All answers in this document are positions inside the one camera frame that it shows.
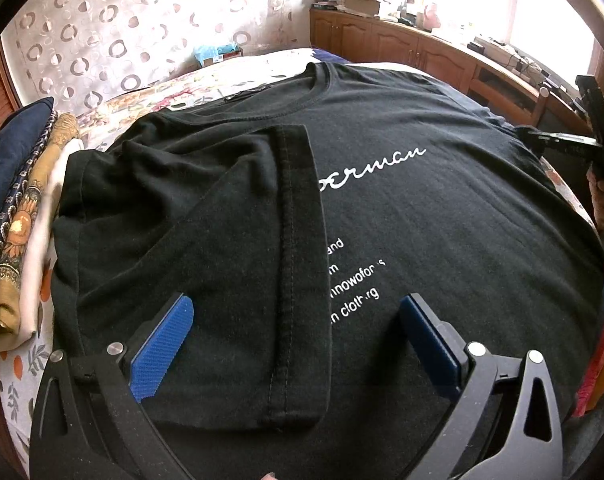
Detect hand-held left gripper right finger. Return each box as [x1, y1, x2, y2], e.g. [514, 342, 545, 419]
[399, 294, 565, 480]

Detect olive folded garment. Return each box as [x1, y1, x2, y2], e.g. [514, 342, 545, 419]
[0, 112, 80, 336]

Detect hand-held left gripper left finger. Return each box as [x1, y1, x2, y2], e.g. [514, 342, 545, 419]
[29, 294, 195, 480]

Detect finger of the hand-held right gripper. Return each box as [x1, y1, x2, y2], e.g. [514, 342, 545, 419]
[524, 129, 604, 155]
[576, 75, 604, 161]

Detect blue plastic bag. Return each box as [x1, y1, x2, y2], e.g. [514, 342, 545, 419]
[194, 42, 243, 66]

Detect person's dark trousers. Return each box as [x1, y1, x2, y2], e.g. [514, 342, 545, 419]
[562, 400, 604, 480]

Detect wooden headboard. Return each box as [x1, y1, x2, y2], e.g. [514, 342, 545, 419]
[0, 35, 22, 111]

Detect window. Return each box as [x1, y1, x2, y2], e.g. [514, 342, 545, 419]
[407, 0, 604, 76]

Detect wooden cabinet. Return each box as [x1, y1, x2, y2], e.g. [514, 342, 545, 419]
[309, 7, 595, 136]

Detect circle patterned curtain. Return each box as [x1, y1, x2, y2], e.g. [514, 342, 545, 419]
[2, 0, 333, 116]

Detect grey electronic device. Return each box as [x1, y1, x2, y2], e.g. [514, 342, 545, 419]
[474, 35, 533, 73]

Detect black printed t-shirt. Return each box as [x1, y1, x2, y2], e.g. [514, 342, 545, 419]
[52, 62, 604, 480]

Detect dark floral patterned folded garment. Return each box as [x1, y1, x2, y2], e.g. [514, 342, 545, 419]
[0, 110, 57, 306]

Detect person's right hand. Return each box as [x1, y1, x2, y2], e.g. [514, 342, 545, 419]
[586, 166, 604, 242]

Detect cream folded garment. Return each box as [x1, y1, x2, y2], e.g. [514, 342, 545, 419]
[16, 139, 85, 341]

